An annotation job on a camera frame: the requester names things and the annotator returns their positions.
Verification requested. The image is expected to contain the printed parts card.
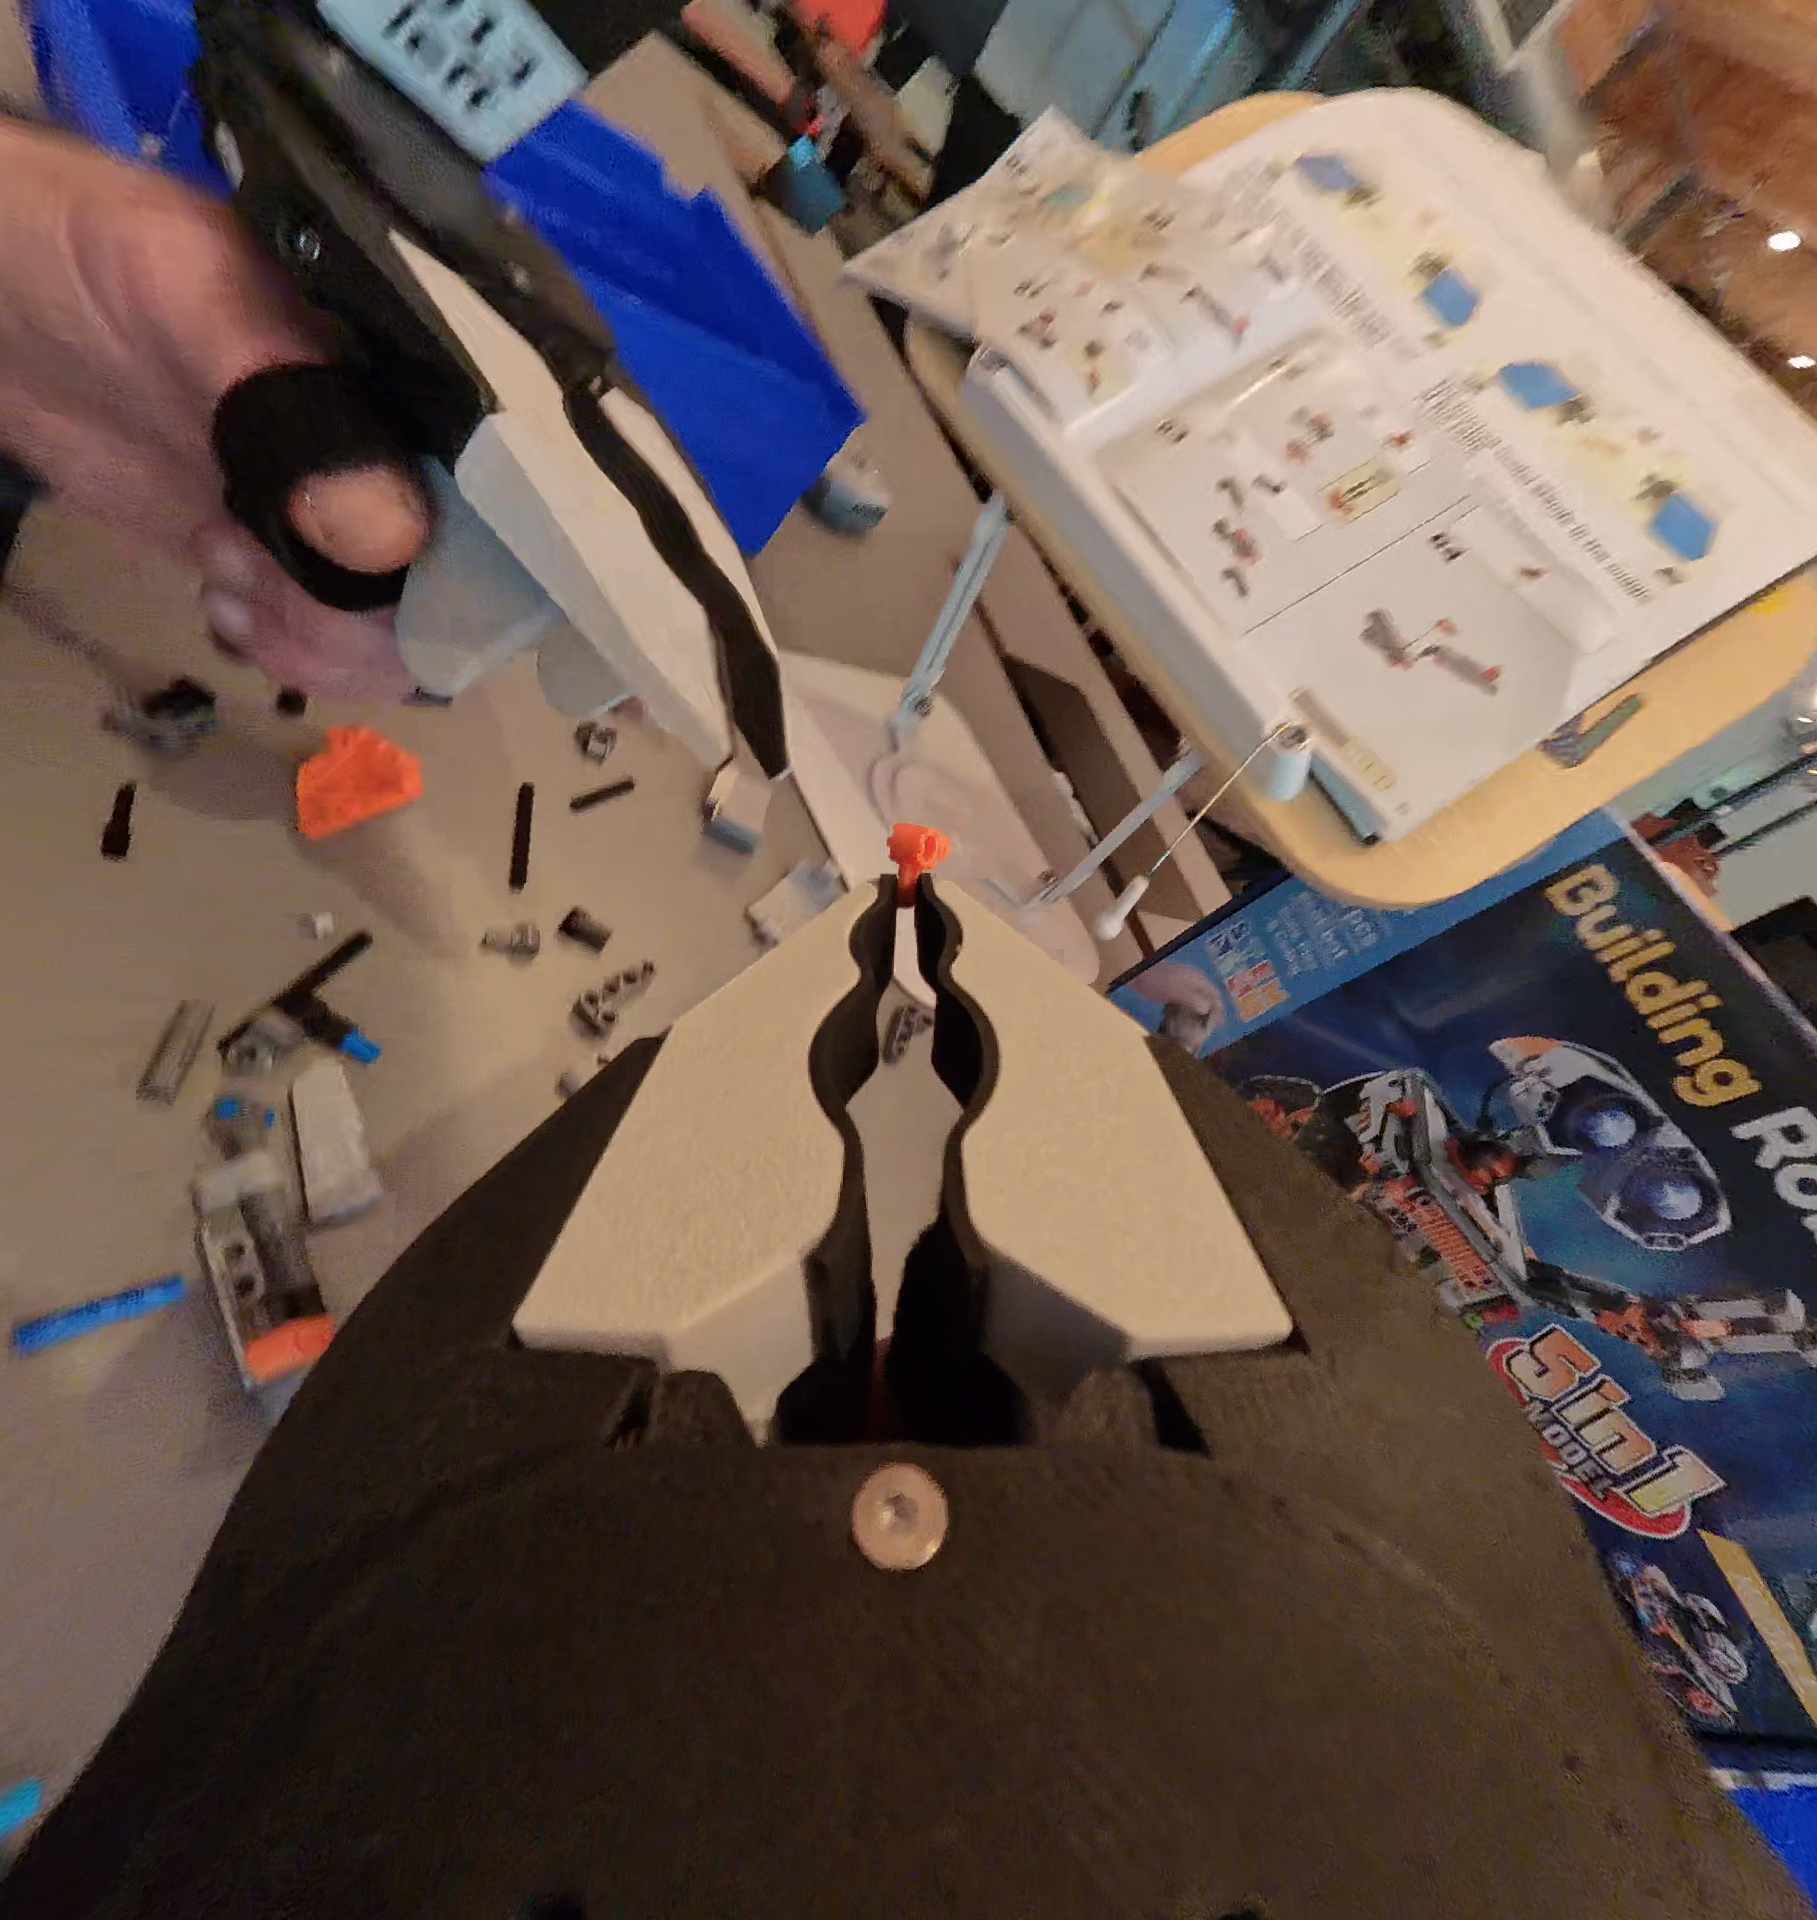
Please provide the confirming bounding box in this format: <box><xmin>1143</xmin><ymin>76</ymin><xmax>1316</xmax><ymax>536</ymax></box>
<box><xmin>313</xmin><ymin>0</ymin><xmax>587</xmax><ymax>162</ymax></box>

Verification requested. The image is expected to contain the grey motor block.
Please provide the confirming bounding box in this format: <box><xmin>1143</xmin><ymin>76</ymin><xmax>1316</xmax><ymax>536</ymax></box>
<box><xmin>804</xmin><ymin>446</ymin><xmax>896</xmax><ymax>536</ymax></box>

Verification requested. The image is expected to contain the blue holed rod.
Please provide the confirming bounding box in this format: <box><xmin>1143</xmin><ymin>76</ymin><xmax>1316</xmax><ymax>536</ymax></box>
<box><xmin>10</xmin><ymin>1275</ymin><xmax>191</xmax><ymax>1355</ymax></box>

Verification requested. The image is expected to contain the long black axle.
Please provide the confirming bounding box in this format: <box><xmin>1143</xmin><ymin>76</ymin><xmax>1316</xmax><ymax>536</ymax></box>
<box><xmin>256</xmin><ymin>930</ymin><xmax>374</xmax><ymax>1021</ymax></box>

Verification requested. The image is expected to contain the instruction booklet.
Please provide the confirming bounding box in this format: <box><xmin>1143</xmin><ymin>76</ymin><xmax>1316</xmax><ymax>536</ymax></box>
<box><xmin>846</xmin><ymin>91</ymin><xmax>1817</xmax><ymax>841</ymax></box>

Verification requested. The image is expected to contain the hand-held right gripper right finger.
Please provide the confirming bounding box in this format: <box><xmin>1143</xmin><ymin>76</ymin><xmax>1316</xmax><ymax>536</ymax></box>
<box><xmin>915</xmin><ymin>885</ymin><xmax>1291</xmax><ymax>1359</ymax></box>

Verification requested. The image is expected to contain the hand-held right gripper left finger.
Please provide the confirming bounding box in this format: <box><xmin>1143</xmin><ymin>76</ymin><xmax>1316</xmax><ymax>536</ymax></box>
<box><xmin>513</xmin><ymin>882</ymin><xmax>886</xmax><ymax>1438</ymax></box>

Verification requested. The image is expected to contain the blue storage bin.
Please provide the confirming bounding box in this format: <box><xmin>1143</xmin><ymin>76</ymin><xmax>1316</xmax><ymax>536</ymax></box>
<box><xmin>1710</xmin><ymin>1738</ymin><xmax>1817</xmax><ymax>1920</ymax></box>
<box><xmin>24</xmin><ymin>0</ymin><xmax>868</xmax><ymax>557</ymax></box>

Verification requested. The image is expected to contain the grey tube connector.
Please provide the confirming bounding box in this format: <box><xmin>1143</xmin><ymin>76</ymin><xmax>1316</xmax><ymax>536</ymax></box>
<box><xmin>133</xmin><ymin>996</ymin><xmax>218</xmax><ymax>1103</ymax></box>

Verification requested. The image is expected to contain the person's left hand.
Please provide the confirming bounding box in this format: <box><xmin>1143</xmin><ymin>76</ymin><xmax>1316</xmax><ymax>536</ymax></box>
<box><xmin>0</xmin><ymin>105</ymin><xmax>445</xmax><ymax>707</ymax></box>

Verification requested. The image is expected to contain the grey cylinder assembly orange connector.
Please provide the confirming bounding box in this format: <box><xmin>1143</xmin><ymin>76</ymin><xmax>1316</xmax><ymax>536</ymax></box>
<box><xmin>193</xmin><ymin>1096</ymin><xmax>343</xmax><ymax>1388</ymax></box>

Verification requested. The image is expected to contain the grey and black connector assembly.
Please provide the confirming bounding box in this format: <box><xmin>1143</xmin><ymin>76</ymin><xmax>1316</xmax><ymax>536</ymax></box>
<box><xmin>104</xmin><ymin>679</ymin><xmax>223</xmax><ymax>756</ymax></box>

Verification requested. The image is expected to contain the bluish grey curved panel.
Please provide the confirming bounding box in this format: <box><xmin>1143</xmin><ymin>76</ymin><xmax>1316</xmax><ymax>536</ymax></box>
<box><xmin>701</xmin><ymin>763</ymin><xmax>776</xmax><ymax>859</ymax></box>

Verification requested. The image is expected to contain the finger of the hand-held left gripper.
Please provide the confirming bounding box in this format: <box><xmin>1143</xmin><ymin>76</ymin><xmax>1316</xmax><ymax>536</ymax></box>
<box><xmin>395</xmin><ymin>235</ymin><xmax>794</xmax><ymax>781</ymax></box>

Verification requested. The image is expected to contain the black angled connector blue pin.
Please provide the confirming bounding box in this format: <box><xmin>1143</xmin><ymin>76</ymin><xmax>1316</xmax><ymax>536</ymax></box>
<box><xmin>284</xmin><ymin>996</ymin><xmax>385</xmax><ymax>1067</ymax></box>

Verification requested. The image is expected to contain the orange wedge panel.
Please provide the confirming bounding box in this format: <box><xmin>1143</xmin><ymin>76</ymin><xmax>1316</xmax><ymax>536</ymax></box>
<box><xmin>295</xmin><ymin>727</ymin><xmax>426</xmax><ymax>841</ymax></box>

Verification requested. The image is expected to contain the dark blue robot kit box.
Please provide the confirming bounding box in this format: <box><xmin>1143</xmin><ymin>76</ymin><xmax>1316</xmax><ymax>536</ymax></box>
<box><xmin>1109</xmin><ymin>810</ymin><xmax>1817</xmax><ymax>1749</ymax></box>

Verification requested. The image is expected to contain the white curved panel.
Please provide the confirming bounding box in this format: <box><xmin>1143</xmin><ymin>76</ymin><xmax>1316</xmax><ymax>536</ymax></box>
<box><xmin>290</xmin><ymin>1057</ymin><xmax>385</xmax><ymax>1224</ymax></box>

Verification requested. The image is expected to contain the light grey hinged panel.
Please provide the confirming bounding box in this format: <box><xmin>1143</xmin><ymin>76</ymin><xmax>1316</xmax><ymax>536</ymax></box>
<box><xmin>745</xmin><ymin>861</ymin><xmax>849</xmax><ymax>949</ymax></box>

